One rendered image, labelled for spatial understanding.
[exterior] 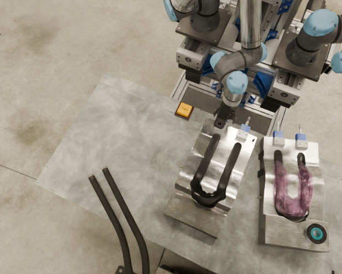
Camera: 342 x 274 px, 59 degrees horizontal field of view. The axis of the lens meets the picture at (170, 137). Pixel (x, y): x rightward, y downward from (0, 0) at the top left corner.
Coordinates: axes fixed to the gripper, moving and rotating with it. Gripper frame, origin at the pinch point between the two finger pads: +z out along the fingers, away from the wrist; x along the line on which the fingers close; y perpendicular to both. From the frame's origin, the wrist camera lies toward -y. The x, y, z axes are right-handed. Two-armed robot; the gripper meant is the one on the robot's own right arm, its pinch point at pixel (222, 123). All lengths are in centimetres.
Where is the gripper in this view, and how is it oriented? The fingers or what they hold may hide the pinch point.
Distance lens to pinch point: 145.0
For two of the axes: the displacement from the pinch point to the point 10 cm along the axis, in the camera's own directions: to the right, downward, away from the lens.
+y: 4.2, -8.4, 3.4
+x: -9.1, -3.9, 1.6
